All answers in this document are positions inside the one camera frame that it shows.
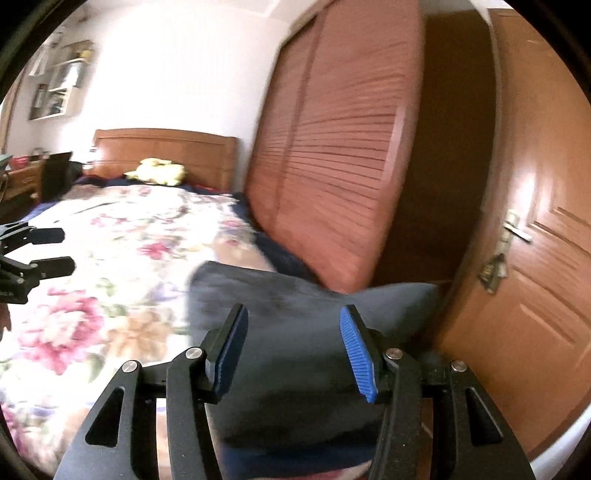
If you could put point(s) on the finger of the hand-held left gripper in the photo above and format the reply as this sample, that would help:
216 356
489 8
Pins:
46 235
55 267

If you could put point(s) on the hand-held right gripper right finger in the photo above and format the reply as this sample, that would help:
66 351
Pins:
358 355

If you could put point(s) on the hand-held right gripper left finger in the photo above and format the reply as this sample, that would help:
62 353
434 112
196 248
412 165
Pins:
231 355

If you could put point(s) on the black quilted jacket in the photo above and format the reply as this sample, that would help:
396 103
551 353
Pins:
295 332

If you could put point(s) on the wooden desk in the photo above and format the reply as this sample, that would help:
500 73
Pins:
23 182

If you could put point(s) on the wooden chair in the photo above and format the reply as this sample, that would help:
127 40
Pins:
55 175

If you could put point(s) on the floral quilt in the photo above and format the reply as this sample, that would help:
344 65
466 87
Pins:
115 277

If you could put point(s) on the red basket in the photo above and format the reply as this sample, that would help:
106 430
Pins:
19 162

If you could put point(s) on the yellow plush toy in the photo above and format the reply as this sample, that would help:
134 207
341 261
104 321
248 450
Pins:
157 173

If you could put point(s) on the dark binders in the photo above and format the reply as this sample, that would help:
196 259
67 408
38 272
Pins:
39 100

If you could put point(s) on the brass door lock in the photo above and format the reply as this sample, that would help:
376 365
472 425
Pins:
493 272

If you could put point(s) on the wooden bed headboard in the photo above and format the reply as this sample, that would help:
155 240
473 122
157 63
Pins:
184 152

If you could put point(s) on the wooden door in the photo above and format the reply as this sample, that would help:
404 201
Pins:
531 300

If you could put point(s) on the small yellow figurine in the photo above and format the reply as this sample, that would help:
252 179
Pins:
86 54

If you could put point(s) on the wooden slatted wardrobe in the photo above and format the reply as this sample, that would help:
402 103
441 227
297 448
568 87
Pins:
332 138

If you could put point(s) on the white wall shelf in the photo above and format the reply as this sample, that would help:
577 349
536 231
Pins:
69 92

